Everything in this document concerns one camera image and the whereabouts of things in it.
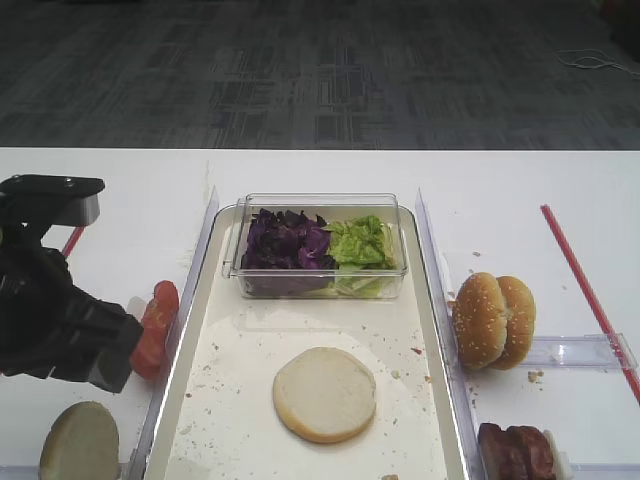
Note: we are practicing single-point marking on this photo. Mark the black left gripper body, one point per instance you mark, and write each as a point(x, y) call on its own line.
point(34, 278)

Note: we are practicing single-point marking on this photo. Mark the left gripper black grey finger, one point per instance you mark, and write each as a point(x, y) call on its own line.
point(99, 339)
point(48, 200)

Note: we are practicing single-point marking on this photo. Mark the bun slice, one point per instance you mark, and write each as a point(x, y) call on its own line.
point(83, 443)
point(325, 395)

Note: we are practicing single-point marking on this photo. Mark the white pusher block tomato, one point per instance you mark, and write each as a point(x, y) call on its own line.
point(136, 307)

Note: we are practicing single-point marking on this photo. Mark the tomato slices stack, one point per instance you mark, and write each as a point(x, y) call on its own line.
point(159, 315)

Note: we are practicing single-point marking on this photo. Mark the green lettuce leaves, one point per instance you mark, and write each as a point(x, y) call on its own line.
point(361, 243)

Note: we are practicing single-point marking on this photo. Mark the meat patty left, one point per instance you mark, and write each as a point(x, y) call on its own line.
point(502, 459)

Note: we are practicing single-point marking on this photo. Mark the meat patty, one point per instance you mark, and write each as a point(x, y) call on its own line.
point(536, 451)
point(502, 459)

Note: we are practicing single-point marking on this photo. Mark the meat patty right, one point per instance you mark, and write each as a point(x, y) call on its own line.
point(536, 451)

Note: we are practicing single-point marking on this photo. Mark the white pusher block patties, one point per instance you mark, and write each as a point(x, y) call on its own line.
point(561, 465)

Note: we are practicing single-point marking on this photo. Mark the white metal tray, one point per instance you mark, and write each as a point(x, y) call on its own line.
point(218, 418)

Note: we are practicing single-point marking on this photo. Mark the purple cabbage leaves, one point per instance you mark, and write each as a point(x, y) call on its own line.
point(286, 240)

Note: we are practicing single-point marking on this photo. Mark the clear plastic salad container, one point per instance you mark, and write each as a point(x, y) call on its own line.
point(366, 284)

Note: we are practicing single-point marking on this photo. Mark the sesame bun top left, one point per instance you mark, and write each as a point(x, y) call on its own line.
point(479, 320)

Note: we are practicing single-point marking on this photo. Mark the sesame bun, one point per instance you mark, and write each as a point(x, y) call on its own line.
point(479, 320)
point(520, 310)

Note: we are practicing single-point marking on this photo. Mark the sesame bun top right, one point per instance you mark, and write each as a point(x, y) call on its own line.
point(520, 310)

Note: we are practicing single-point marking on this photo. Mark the clear pusher track lower right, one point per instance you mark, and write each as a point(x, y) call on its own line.
point(594, 471)

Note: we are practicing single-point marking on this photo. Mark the clear pusher track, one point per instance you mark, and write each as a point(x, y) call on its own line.
point(594, 471)
point(595, 352)

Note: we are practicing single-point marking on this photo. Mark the clear pusher track upper right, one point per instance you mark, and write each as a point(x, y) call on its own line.
point(595, 352)

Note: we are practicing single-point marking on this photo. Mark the left red rail strip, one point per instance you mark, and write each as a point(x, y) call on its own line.
point(72, 241)

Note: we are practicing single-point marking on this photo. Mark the red rail strip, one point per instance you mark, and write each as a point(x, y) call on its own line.
point(72, 241)
point(605, 325)

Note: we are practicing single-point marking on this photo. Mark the left clear long rail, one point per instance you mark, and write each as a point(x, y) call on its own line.
point(136, 466)

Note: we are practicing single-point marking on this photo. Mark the right red rail strip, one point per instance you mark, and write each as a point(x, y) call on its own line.
point(605, 325)

